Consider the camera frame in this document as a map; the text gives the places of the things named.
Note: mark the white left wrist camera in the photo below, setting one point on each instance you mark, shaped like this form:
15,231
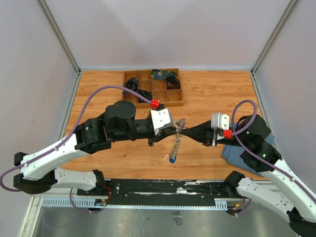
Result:
161,119

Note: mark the blue yellow patterned cloth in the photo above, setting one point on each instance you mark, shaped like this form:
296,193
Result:
162,74

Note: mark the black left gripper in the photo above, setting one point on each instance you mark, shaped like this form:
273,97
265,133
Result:
162,134

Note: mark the right aluminium frame post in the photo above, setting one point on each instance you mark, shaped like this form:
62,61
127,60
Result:
274,35

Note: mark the wooden compartment tray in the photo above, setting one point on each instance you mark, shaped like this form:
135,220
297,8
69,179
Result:
159,89

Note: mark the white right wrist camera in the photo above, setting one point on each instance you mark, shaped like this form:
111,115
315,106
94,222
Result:
220,121

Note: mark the black rolled tie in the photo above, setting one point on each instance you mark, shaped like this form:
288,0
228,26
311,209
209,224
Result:
146,94
132,85

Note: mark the aluminium frame post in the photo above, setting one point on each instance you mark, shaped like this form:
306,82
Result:
56,30
274,35

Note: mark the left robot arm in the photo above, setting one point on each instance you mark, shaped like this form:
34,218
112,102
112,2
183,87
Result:
41,171

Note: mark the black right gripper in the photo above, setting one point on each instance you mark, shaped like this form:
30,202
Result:
203,132

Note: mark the left aluminium frame post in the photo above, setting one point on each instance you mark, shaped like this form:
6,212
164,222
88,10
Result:
56,30

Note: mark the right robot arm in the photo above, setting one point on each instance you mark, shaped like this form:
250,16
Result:
296,203

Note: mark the black mounting rail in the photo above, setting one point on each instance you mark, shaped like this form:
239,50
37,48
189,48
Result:
150,192

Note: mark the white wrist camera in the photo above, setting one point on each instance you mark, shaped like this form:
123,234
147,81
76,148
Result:
220,121
161,119

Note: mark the blue folded cloth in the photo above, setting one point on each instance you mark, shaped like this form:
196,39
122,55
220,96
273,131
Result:
231,154

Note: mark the black rolled tie middle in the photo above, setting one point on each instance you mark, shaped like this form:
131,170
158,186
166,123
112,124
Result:
146,94

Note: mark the black rolled tie left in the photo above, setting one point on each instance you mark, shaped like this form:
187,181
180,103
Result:
132,85

